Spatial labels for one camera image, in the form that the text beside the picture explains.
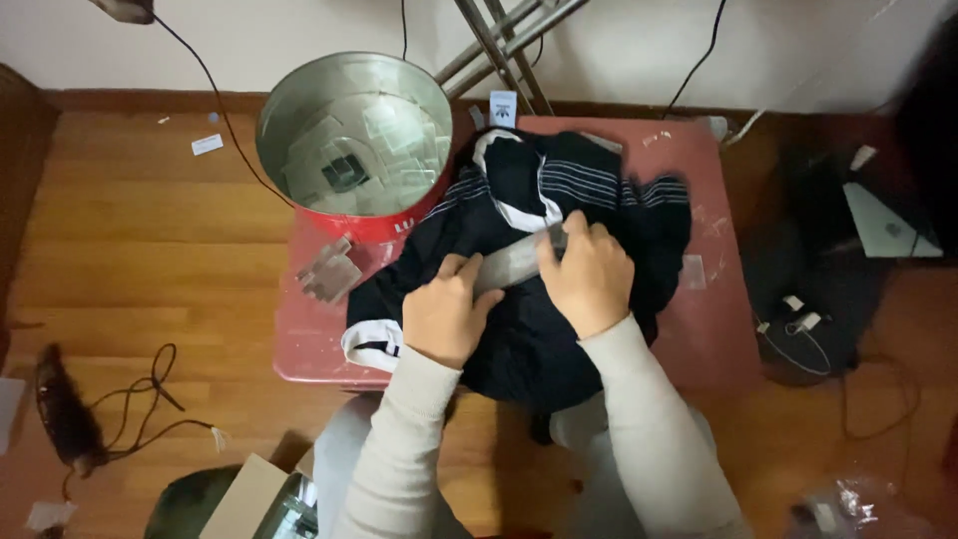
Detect silver laptop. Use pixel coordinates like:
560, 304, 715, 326
843, 182, 945, 260

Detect red low table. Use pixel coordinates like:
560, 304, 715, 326
272, 114, 763, 393

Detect clear plastic wrapper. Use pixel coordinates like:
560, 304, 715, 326
789, 475, 937, 539

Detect black striped garment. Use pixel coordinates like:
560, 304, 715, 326
341, 129, 693, 444

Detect black hair dryer with cord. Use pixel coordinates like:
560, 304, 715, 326
33, 342, 227, 480

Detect pile of used clear sheets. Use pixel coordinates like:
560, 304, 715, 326
283, 63, 450, 214

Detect black cable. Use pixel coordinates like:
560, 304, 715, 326
150, 13, 296, 211

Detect grey lint roller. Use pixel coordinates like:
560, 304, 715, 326
470, 223, 570, 300

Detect white paper scrap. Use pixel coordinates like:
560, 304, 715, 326
24, 500, 79, 533

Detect person's left hand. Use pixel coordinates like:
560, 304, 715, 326
402, 253, 506, 371

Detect red round tin bin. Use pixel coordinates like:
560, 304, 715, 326
254, 51, 456, 247

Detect metal folding stand legs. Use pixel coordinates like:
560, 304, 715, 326
434, 0, 592, 117

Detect black bag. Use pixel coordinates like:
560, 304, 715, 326
741, 135, 899, 389

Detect white clothing tag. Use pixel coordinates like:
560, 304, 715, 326
488, 90, 519, 128

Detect white charger with cable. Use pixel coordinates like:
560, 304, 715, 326
756, 295, 833, 377

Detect person's right hand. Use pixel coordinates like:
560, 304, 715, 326
535, 210, 636, 341

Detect dark green round container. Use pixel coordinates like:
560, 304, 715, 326
142, 464, 244, 539

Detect brown cardboard box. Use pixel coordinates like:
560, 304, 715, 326
198, 448, 317, 539

